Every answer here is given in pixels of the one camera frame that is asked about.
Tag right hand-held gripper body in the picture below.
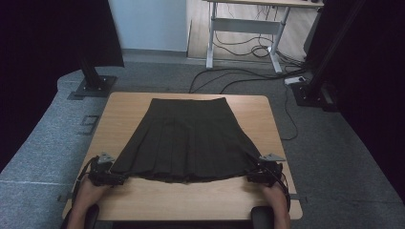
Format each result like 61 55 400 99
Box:
253 153 287 188

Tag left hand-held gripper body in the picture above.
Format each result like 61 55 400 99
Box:
87 152 117 187

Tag black pleated skirt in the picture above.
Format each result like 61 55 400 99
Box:
109 96 266 185

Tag person's right hand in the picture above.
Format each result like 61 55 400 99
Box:
259 181 289 214

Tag person's left hand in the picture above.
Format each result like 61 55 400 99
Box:
72 176 112 211

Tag grey floor socket plate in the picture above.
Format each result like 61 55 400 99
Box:
76 114 100 136

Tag white power strip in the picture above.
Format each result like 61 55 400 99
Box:
284 75 307 86

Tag dark curtain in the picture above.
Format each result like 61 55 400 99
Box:
304 0 405 204
0 0 125 173

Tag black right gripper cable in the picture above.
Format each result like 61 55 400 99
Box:
266 164 291 213

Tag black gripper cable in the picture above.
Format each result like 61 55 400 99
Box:
266 164 291 213
71 155 100 204

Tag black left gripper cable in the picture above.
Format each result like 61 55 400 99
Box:
71 155 100 204

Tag thin black floor cable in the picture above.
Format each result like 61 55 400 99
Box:
281 85 300 141

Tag black stand with base plate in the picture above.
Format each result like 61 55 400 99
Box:
290 0 368 113
66 56 118 101

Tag thick black floor cables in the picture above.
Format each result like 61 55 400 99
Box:
188 66 308 94

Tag black cable bundle under desk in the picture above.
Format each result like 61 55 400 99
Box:
213 31 275 59

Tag white metal frame desk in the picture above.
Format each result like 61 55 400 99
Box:
203 0 325 74

